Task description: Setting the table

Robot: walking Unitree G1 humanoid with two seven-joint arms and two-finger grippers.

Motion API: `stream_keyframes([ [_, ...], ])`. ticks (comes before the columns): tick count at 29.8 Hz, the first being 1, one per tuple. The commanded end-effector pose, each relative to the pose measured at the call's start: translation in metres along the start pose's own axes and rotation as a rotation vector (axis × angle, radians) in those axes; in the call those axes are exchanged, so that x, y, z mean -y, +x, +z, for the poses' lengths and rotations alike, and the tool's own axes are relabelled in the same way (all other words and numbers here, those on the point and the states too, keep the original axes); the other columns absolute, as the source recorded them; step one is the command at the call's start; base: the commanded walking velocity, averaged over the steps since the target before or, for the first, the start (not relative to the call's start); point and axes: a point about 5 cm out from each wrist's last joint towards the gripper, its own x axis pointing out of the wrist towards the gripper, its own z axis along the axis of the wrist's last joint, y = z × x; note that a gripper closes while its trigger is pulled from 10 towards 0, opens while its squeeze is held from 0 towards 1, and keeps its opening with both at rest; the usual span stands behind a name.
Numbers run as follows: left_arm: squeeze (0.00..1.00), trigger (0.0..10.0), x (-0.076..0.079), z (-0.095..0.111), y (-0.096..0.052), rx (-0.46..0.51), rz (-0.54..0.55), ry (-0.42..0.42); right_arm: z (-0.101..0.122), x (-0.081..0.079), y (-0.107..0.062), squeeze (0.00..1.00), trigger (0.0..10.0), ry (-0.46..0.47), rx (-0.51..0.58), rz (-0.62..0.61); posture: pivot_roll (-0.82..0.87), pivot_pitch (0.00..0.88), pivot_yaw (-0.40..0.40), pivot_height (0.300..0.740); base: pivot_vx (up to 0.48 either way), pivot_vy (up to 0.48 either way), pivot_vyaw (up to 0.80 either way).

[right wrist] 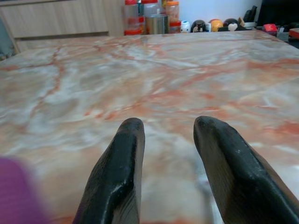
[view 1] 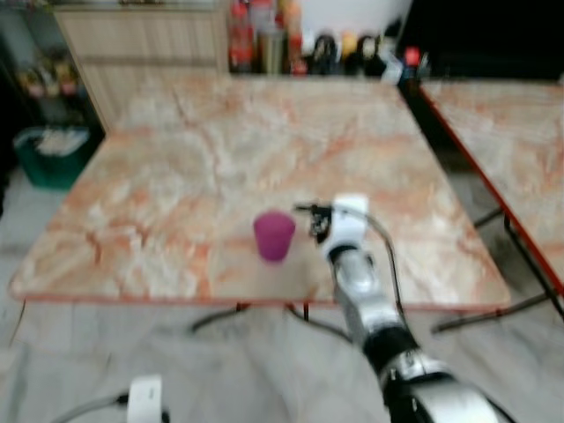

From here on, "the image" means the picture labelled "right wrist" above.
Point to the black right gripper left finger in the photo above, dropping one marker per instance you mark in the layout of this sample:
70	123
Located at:
116	177

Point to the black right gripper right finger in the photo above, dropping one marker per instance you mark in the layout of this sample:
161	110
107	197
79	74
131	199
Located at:
236	177

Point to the purple plastic cup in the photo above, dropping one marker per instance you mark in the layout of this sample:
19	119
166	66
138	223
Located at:
14	193

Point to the marble-top folding table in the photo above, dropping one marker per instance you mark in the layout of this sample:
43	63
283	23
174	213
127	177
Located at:
149	77

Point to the black figurine with white heart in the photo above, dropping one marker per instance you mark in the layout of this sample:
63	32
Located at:
231	24

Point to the yellow orange round figurine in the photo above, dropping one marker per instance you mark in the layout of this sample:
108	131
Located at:
216	25

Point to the small red box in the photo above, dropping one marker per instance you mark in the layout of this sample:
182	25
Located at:
269	27

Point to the black round figurine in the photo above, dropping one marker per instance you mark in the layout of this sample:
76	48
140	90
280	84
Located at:
197	26

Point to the stainless steel canister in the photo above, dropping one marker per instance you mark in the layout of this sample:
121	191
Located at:
157	24

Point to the small white figurine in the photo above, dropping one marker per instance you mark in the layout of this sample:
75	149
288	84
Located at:
185	26

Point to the tall clear jar red lid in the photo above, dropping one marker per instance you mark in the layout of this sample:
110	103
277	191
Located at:
133	11

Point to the light wooden cabinet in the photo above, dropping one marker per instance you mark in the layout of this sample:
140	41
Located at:
58	18

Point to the black television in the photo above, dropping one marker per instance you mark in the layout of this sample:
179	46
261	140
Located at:
278	11

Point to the short clear jar red lid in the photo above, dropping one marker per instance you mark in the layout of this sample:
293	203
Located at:
150	8

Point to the clear jar orange lid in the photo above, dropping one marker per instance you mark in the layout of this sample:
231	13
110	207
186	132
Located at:
172	11

